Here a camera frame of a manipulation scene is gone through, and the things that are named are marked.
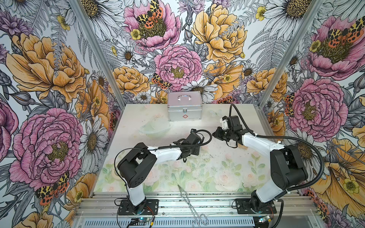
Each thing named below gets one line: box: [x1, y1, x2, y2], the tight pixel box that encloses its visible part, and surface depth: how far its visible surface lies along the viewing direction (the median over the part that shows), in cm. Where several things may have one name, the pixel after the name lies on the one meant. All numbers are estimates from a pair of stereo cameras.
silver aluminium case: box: [167, 91, 203, 122], surface depth 109 cm
